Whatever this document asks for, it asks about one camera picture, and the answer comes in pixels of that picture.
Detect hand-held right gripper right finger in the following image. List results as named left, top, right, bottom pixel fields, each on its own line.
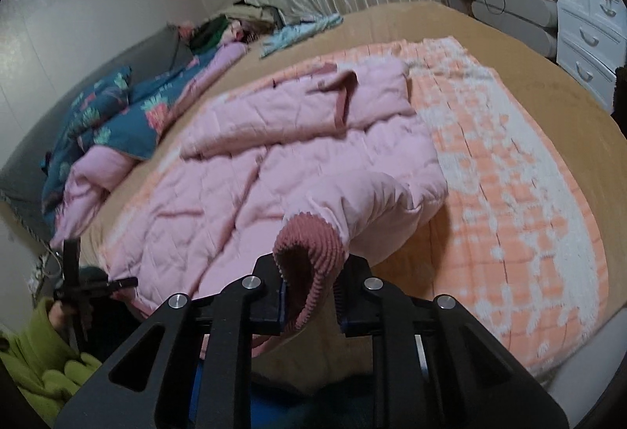
left=335, top=254, right=571, bottom=429

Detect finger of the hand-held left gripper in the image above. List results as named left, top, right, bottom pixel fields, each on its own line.
left=81, top=277, right=140, bottom=296
left=63, top=238, right=82, bottom=285

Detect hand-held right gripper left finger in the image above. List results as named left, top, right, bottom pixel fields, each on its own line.
left=51, top=254, right=290, bottom=429

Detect pink quilted jacket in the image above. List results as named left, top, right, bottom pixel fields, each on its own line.
left=100, top=61, right=449, bottom=354

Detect person's left forearm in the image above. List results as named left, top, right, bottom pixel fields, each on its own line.
left=0, top=294, right=106, bottom=427

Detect pile of clothes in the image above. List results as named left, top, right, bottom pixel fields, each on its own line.
left=179, top=4, right=285, bottom=48

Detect person's left hand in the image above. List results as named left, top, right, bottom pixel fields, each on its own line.
left=49, top=300, right=68, bottom=336

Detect person's blue pants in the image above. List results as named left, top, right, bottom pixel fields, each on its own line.
left=193, top=360, right=380, bottom=429

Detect blue floral quilt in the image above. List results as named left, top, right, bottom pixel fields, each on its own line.
left=42, top=41, right=248, bottom=244

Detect orange checked blanket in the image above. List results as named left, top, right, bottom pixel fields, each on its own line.
left=98, top=37, right=605, bottom=373

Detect light blue garment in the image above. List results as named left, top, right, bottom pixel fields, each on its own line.
left=259, top=12, right=344, bottom=58

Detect bed with tan cover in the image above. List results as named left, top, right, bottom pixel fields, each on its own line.
left=49, top=0, right=627, bottom=391

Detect grey rounded vanity shelf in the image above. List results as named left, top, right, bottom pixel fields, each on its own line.
left=441, top=0, right=559, bottom=62

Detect black cloth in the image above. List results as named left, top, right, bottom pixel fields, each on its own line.
left=612, top=66, right=627, bottom=121

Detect white drawer chest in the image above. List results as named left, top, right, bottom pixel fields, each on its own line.
left=553, top=0, right=623, bottom=111

